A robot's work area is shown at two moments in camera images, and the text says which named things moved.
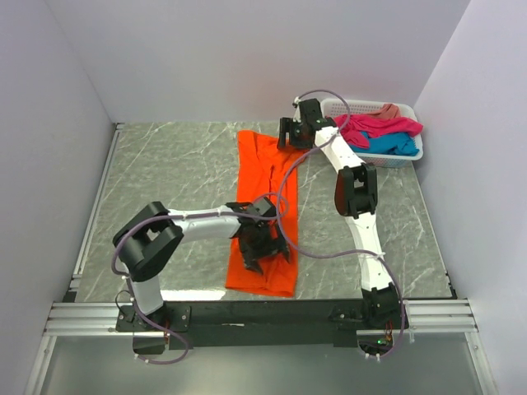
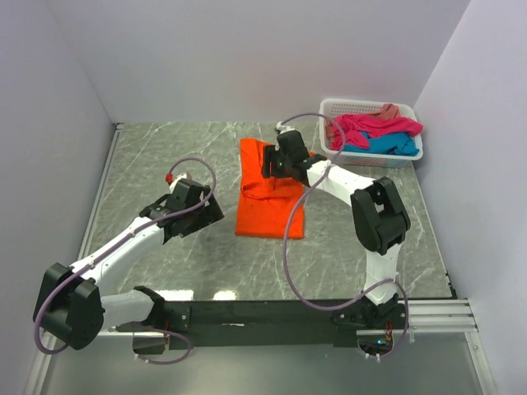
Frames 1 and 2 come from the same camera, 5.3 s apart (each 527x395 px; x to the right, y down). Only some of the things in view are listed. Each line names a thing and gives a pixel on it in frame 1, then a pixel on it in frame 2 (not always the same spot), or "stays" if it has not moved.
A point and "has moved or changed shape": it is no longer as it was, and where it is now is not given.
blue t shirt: x=401 y=144 stays
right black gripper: x=286 y=125 → x=270 y=155
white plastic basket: x=333 y=107 stays
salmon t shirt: x=388 y=111 stays
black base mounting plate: x=257 y=324 stays
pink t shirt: x=352 y=126 stays
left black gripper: x=273 y=246 → x=209 y=213
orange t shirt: x=265 y=170 has moved or changed shape
